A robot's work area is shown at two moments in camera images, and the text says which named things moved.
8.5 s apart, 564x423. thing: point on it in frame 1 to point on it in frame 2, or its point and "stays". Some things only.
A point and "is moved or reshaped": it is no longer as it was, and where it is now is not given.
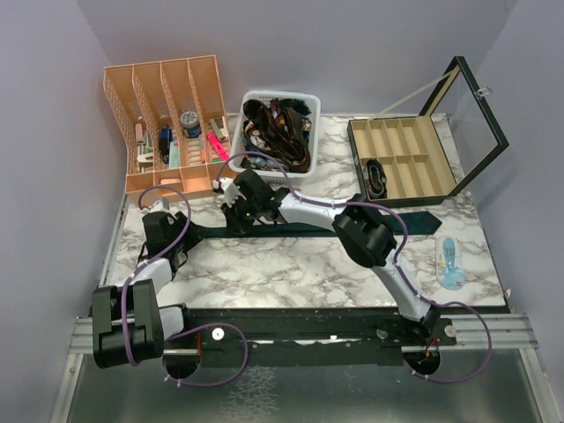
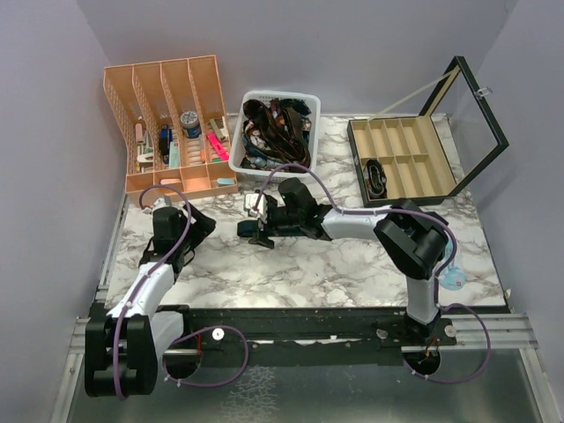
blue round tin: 190,124 stays
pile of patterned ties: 279,128 stays
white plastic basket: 312,101 stays
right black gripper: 235,223 to 269,226
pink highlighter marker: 218,146 stays
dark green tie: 411,223 is moved or reshaped
